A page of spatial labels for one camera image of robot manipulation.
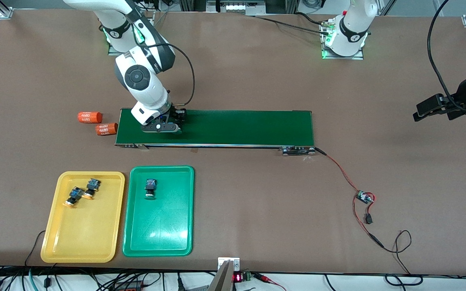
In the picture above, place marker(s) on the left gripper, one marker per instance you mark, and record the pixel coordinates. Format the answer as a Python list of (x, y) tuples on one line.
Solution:
[(464, 93)]

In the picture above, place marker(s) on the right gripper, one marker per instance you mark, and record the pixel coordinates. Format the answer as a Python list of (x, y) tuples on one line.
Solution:
[(176, 114)]

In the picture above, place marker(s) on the orange cylindrical battery cell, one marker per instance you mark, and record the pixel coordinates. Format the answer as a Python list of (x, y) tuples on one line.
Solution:
[(90, 117), (106, 129)]

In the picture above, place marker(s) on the green mushroom push button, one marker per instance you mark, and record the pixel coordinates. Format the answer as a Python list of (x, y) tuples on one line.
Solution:
[(150, 189)]

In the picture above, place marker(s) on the yellow mushroom push button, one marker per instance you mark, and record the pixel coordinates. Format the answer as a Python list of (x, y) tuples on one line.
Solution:
[(91, 189), (73, 197)]

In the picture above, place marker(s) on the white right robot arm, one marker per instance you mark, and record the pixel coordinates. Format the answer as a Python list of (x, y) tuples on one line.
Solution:
[(140, 76)]

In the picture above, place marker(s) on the green conveyor belt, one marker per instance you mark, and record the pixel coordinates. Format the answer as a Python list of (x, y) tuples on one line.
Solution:
[(249, 129)]

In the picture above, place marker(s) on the green plastic tray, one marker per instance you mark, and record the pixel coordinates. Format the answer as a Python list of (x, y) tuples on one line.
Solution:
[(158, 218)]

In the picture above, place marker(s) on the small green circuit board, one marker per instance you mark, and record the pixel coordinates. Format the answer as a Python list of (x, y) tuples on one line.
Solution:
[(364, 197)]

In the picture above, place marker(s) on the grey control box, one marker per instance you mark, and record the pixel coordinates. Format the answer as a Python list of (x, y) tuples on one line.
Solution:
[(237, 7)]

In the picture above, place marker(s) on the yellow plastic tray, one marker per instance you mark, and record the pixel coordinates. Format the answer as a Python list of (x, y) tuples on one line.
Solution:
[(83, 230)]

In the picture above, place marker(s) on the red digit display module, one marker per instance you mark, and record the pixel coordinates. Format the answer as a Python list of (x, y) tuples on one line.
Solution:
[(238, 277)]

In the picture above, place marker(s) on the red clip test lead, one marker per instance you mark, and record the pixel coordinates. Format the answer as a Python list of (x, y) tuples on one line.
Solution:
[(263, 277)]

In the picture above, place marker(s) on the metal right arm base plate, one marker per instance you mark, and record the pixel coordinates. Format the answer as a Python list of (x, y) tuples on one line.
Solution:
[(150, 24)]

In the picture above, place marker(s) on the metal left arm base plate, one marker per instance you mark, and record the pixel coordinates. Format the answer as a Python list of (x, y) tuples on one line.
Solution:
[(338, 57)]

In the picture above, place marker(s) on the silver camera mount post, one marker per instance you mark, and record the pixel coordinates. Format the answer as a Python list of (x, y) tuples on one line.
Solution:
[(225, 279)]

